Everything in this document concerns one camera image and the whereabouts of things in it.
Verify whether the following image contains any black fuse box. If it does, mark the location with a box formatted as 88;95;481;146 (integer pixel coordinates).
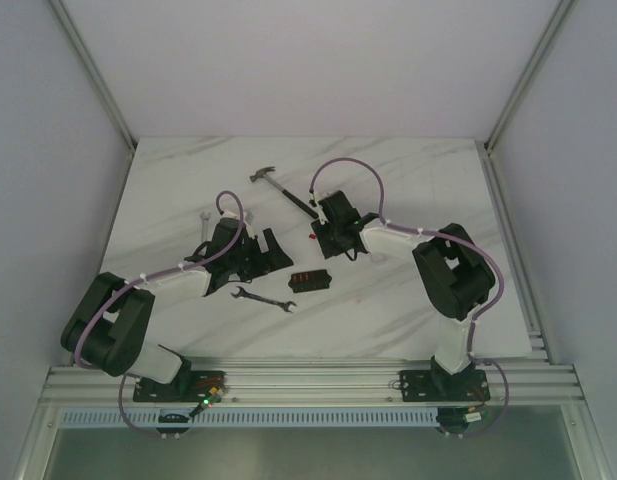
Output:
288;269;332;294

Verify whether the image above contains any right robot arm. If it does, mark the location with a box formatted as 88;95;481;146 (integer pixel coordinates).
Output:
310;190;495;402

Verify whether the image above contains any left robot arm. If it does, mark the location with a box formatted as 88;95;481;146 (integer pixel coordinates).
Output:
60;216;294;402

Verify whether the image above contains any clear plastic fuse box cover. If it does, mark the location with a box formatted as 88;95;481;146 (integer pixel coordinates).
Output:
369;253;387;265

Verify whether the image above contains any large silver open-end wrench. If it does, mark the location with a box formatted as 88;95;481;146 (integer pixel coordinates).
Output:
231;287;297;314

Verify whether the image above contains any small silver wrench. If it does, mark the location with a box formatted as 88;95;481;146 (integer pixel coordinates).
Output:
199;211;211;243

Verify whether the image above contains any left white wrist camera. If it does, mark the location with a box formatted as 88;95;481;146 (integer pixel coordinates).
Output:
220;210;256;238

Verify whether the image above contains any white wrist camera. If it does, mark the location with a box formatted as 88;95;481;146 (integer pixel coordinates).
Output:
309;189;333;224
220;210;256;238

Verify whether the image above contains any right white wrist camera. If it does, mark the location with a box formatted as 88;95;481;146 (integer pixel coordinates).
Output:
309;189;333;224

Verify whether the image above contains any claw hammer black handle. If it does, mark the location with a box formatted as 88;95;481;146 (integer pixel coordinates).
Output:
249;166;318;220

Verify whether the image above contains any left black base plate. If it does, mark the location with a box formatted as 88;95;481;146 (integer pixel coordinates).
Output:
133;370;225;403

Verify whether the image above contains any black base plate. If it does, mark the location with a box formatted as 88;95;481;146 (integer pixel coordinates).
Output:
133;370;225;403
398;368;491;403

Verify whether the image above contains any slotted cable duct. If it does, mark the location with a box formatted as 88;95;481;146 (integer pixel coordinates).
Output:
58;406;439;429

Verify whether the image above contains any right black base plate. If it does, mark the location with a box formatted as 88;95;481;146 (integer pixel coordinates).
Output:
398;368;491;403

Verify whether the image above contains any aluminium rail frame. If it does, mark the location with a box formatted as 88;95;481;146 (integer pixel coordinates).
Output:
39;359;585;407

